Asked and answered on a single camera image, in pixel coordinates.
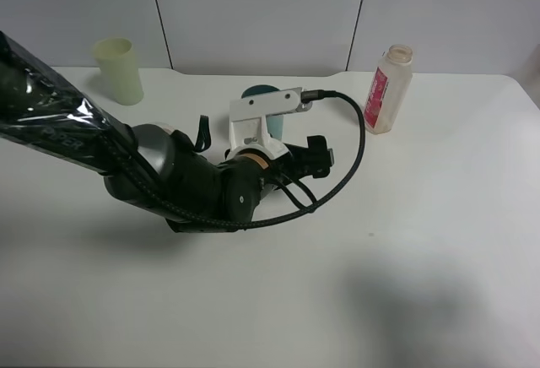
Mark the teal plastic cup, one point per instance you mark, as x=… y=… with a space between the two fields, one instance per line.
x=274 y=123

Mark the clear bottle pink label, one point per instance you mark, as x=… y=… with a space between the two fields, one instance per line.
x=389 y=86

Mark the pale green plastic cup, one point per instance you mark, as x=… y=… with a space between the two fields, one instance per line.
x=118 y=65

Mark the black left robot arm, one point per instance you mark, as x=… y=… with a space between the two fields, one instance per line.
x=151 y=167

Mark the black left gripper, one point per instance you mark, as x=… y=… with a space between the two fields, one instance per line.
x=284 y=164

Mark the wrist camera on white bracket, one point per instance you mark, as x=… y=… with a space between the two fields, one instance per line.
x=248 y=121

